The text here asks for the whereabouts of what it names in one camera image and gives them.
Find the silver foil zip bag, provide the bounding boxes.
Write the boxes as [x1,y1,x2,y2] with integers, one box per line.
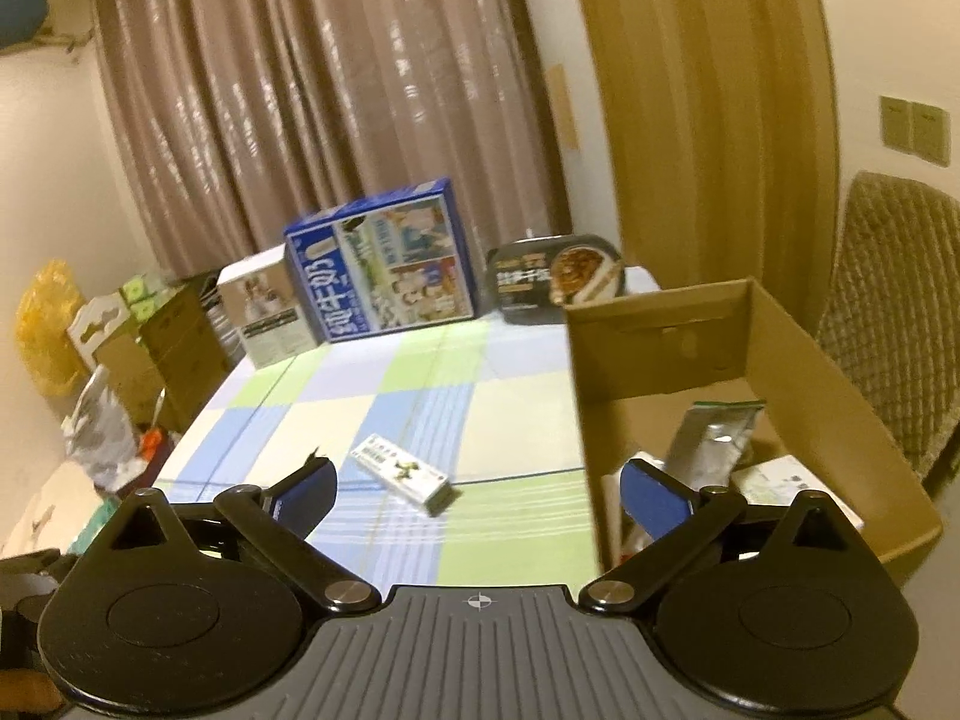
[664,400,765,491]

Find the white green medicine tablet box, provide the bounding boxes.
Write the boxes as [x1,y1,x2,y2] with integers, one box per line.
[731,455,864,532]

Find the white ointment box with bird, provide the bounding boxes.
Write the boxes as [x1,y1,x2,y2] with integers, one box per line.
[350,434,454,517]

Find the person's left hand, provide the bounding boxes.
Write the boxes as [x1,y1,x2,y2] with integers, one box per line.
[0,670,64,715]

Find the white plastic bag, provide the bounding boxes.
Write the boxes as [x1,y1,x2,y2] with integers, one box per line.
[62,366,148,493]

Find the brown cardboard box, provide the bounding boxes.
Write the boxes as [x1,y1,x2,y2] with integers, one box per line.
[561,276,946,587]

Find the stacked cardboard boxes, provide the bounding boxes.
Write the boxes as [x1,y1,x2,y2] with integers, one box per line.
[67,286,231,433]

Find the white beige product box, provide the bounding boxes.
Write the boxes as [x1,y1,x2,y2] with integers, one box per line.
[217,245,317,369]

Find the yellow plastic bag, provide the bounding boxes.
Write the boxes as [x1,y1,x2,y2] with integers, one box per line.
[14,260,86,398]

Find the blue milk carton box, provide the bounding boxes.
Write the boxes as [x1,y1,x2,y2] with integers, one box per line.
[285,177,477,343]

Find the black instant rice meal box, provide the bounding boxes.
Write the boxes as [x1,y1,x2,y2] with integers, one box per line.
[485,234,625,325]

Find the brown curtain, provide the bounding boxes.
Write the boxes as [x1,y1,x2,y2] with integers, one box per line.
[93,0,571,277]

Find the wooden door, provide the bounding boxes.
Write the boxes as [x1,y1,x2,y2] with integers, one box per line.
[581,0,839,330]

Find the wall socket panel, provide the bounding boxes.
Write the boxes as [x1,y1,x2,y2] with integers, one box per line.
[878,96,952,167]

